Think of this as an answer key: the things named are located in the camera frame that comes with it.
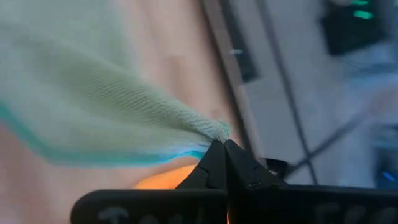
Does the green microfiber towel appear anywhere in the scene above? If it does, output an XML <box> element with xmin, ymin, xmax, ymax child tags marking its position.
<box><xmin>0</xmin><ymin>0</ymin><xmax>231</xmax><ymax>169</ymax></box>

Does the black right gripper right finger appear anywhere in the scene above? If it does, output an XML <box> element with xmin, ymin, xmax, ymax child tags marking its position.
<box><xmin>223</xmin><ymin>139</ymin><xmax>281</xmax><ymax>191</ymax></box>

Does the orange microfiber towel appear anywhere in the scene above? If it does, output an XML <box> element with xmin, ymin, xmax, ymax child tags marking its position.
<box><xmin>133</xmin><ymin>164</ymin><xmax>197</xmax><ymax>190</ymax></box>

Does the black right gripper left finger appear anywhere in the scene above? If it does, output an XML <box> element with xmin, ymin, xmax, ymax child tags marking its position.
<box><xmin>175</xmin><ymin>139</ymin><xmax>228</xmax><ymax>190</ymax></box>

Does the black aluminium extrusion frame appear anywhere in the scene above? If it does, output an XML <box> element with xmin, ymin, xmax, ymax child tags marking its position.
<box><xmin>198</xmin><ymin>0</ymin><xmax>265</xmax><ymax>159</ymax></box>

